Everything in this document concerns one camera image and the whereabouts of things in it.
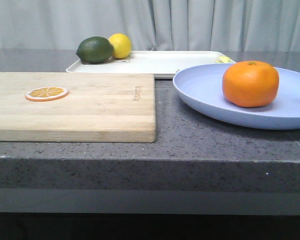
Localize dark green lime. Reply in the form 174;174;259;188
76;36;114;64

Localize light blue plate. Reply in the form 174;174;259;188
172;63;300;130

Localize yellow lemon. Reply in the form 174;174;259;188
108;33;132;59

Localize whole orange fruit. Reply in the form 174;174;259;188
222;60;280;108

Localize wooden cutting board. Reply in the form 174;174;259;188
0;72;156;143

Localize pale yellow utensil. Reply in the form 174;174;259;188
219;55;234;63
214;59;224;64

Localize white rectangular tray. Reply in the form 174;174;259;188
66;51;229;79

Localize orange slice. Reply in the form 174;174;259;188
24;86;69;102

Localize grey curtain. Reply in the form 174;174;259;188
0;0;300;52

